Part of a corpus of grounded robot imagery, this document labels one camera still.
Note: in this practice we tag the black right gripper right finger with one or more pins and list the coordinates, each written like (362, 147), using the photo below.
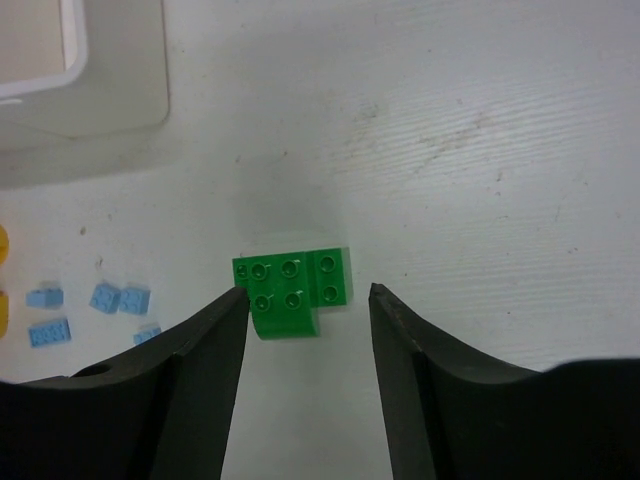
(453, 412)

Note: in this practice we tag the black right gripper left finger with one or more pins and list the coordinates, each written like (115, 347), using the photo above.
(160, 410)

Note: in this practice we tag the green lego brick stack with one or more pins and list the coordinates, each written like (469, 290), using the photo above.
(286, 290)

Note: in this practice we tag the light blue lego brick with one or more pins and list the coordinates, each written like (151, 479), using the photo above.
(134, 301)
(105, 298)
(49, 333)
(45, 298)
(145, 333)

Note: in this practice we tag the yellow bee lego figure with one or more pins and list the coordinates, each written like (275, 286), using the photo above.
(4, 298)

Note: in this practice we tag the white divided plastic container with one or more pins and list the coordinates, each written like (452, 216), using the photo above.
(71, 69)

